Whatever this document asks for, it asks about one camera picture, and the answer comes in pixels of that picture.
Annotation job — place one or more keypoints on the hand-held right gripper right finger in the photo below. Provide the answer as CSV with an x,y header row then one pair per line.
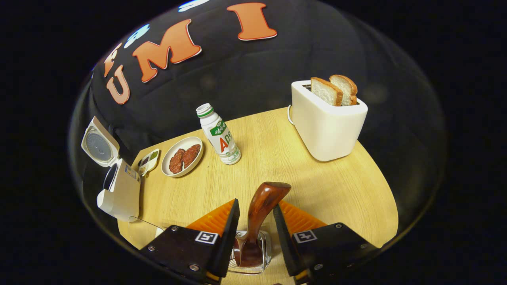
x,y
283,245

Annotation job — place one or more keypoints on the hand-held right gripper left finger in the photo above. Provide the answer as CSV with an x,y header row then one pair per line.
x,y
229,241

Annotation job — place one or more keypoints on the brown wooden spoon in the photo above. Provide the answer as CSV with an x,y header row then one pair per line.
x,y
261,206

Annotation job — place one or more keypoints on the white rice cooker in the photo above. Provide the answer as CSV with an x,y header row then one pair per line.
x,y
124,190

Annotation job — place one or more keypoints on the red meat piece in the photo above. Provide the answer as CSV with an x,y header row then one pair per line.
x,y
191,155
176,161

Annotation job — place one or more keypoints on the white drink bottle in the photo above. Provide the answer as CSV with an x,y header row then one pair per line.
x,y
220,136

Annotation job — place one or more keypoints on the white oval plate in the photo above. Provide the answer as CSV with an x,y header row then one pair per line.
x,y
178,144

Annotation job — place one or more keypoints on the small white condiment dish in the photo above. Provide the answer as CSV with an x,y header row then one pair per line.
x,y
147,163

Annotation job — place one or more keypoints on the white toaster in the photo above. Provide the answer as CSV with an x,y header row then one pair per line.
x,y
328,130

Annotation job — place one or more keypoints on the bread slice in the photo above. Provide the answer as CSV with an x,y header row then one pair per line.
x,y
324,91
347,89

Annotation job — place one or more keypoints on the black backdrop cloth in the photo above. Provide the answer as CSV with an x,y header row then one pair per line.
x,y
245,71

